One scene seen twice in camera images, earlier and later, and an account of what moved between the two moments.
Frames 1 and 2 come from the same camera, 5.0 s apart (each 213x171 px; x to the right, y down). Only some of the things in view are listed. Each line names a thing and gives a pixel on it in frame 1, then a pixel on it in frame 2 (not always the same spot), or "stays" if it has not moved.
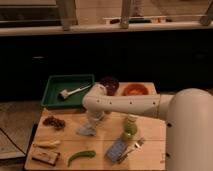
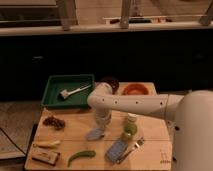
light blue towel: [86, 130] to [95, 134]
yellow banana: [47, 144] stays
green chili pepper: [87, 153] stays
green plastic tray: [66, 82] stays
